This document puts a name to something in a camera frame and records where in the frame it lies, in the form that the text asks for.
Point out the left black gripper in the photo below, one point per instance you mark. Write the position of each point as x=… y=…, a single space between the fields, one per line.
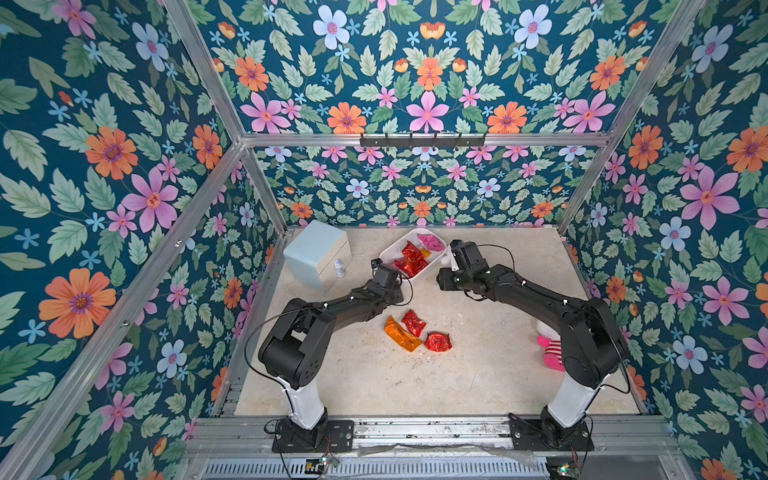
x=397 y=291

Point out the orange tea bag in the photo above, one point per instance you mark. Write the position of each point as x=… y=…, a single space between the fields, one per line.
x=401 y=336

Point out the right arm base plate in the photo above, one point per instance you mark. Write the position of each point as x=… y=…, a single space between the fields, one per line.
x=547 y=435

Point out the white plastic storage box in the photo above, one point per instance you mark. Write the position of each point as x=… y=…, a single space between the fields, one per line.
x=394 y=251

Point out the black hook rail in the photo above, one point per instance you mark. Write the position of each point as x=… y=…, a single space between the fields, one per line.
x=412 y=140

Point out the red tea bag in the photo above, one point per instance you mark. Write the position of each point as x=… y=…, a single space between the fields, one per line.
x=438 y=342
x=410 y=267
x=413 y=323
x=413 y=256

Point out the white ventilation grille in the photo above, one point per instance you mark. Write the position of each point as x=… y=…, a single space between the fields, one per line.
x=375 y=468

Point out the light blue drawer cabinet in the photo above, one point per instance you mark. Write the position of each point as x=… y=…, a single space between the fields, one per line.
x=319 y=255

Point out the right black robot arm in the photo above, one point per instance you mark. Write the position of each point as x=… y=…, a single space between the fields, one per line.
x=592 y=344

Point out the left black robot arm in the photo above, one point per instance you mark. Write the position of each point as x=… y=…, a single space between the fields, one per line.
x=294 y=350

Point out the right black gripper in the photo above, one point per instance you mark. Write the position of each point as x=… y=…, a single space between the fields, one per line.
x=459 y=253

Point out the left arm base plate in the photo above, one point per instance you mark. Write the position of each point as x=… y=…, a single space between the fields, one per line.
x=330 y=436

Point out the pink tea bag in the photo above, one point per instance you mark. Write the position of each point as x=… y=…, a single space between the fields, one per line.
x=431 y=242

